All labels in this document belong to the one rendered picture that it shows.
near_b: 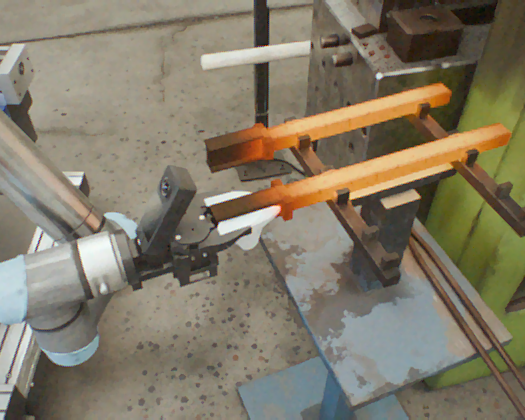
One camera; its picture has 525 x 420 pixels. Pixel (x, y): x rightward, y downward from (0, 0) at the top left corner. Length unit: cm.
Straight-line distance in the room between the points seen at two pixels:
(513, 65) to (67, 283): 81
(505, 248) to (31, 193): 88
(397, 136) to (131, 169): 131
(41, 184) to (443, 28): 76
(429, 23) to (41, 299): 83
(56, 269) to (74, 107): 200
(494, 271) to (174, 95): 177
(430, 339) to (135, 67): 221
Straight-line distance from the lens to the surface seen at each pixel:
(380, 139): 119
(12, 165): 76
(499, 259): 122
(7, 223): 189
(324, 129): 84
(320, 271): 99
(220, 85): 265
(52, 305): 69
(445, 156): 83
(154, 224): 66
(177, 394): 166
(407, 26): 111
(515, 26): 107
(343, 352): 90
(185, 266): 70
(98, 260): 67
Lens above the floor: 149
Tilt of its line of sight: 47 degrees down
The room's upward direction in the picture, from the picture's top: straight up
